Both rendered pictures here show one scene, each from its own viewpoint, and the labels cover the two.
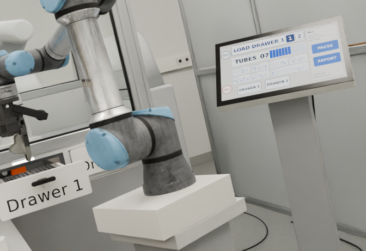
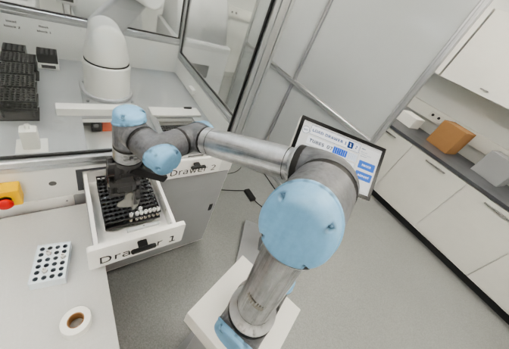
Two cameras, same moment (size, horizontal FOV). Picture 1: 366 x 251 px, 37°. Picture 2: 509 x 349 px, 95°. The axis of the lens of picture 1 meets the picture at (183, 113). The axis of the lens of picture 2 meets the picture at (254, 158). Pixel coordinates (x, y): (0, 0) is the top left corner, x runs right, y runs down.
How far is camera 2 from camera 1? 1.37 m
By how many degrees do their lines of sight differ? 36
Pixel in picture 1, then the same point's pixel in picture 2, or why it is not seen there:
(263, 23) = (308, 60)
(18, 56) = (166, 161)
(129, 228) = not seen: outside the picture
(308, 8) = (344, 82)
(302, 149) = not seen: hidden behind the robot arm
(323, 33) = (370, 155)
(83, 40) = (285, 282)
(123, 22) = (257, 75)
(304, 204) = not seen: hidden behind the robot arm
